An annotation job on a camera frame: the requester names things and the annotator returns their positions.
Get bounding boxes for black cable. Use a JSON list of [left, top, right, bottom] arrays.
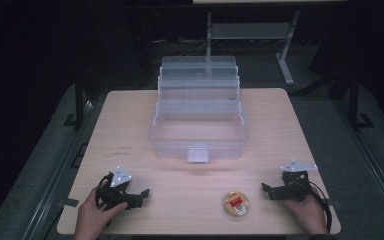
[[293, 179, 333, 234]]

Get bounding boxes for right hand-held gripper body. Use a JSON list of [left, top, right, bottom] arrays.
[[279, 159, 319, 203]]

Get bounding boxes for round tin with red label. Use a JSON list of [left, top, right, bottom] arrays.
[[223, 190, 250, 219]]

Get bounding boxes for black metal stand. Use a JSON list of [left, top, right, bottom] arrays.
[[62, 74, 87, 131], [346, 71, 376, 132]]

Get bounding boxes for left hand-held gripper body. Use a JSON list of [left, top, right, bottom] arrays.
[[94, 165, 135, 212]]

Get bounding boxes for grey metal stand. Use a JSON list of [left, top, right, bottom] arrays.
[[205, 9, 302, 86]]

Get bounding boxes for person's left hand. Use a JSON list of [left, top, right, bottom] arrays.
[[74, 188, 129, 240]]

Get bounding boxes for person's right hand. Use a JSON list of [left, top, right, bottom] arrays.
[[280, 187, 330, 236]]

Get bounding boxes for clear plastic storage box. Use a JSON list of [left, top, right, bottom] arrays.
[[147, 55, 250, 164]]

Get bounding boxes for dark tape strip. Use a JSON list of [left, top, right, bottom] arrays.
[[62, 197, 80, 208]]

